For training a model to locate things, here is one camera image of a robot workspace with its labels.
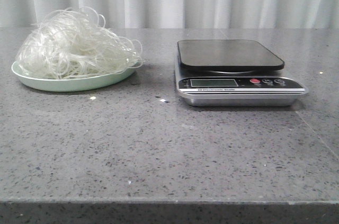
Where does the white translucent vermicelli bundle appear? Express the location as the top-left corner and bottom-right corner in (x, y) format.
(16, 6), (144, 79)

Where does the light green round plate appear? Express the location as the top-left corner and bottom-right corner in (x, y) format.
(11, 61), (136, 92)

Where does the silver black kitchen scale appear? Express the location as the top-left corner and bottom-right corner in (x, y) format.
(175, 39), (308, 106)

